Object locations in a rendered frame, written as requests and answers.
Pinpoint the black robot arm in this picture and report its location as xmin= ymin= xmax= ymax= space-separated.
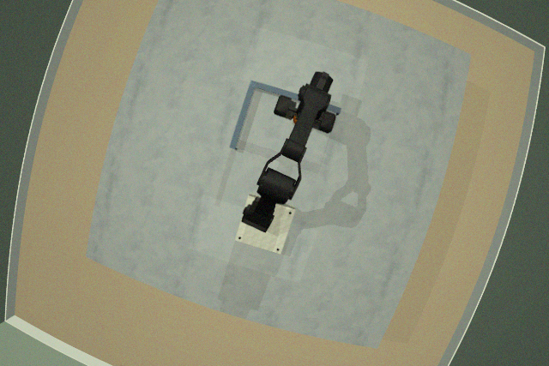
xmin=241 ymin=72 xmax=333 ymax=232

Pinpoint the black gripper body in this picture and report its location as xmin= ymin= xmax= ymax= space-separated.
xmin=274 ymin=95 xmax=335 ymax=134

